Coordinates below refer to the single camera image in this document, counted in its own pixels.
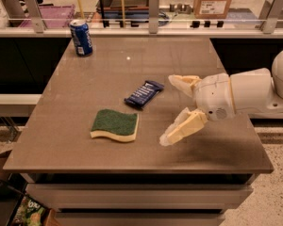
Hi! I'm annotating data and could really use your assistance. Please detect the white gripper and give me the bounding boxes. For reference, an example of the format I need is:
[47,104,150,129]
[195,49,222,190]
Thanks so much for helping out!
[159,73,235,146]

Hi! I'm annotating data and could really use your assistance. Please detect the green and yellow sponge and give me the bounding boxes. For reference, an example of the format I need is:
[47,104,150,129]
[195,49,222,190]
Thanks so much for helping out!
[91,109,139,143]

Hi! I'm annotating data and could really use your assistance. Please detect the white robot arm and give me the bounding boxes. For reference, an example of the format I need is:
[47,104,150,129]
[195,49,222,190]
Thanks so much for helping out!
[159,51,283,146]

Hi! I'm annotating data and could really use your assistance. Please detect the blue pepsi can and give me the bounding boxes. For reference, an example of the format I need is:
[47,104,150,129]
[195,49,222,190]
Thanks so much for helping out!
[70,20,92,57]

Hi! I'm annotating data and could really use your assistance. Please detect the blue snack bar wrapper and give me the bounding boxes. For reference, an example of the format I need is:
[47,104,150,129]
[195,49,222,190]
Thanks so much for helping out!
[124,80,164,109]

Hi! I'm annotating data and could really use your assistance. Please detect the cardboard box with label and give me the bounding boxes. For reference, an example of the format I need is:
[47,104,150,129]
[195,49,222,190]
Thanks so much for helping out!
[193,0,232,19]

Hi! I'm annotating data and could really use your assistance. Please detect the upper white drawer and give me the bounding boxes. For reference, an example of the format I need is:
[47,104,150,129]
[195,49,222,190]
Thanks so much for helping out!
[26,184,253,210]

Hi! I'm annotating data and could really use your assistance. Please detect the purple plastic crate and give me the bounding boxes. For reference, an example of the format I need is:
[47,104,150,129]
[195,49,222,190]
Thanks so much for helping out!
[18,4,76,29]

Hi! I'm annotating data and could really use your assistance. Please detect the green chip bag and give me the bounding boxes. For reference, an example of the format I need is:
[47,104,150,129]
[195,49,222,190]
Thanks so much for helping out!
[10,197,47,226]

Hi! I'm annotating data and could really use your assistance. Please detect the right metal railing bracket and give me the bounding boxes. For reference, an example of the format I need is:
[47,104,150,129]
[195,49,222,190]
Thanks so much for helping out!
[261,0,283,34]

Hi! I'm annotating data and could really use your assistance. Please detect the metal railing bracket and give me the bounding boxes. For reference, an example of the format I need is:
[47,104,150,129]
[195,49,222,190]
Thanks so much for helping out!
[25,0,45,33]
[149,0,159,34]
[261,0,283,34]

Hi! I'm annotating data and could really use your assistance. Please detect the middle metal railing bracket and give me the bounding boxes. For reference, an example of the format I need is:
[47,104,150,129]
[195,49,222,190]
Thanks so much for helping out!
[149,0,159,34]

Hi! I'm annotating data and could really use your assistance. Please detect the left metal railing bracket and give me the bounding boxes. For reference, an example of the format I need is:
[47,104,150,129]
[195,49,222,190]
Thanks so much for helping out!
[25,0,45,33]

